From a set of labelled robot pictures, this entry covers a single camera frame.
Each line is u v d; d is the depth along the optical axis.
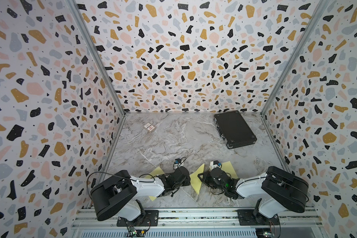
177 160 0.80
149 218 0.73
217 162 0.84
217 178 0.67
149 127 1.10
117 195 0.43
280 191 0.45
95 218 0.42
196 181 0.82
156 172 0.90
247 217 0.73
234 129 1.07
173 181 0.67
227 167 0.94
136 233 0.71
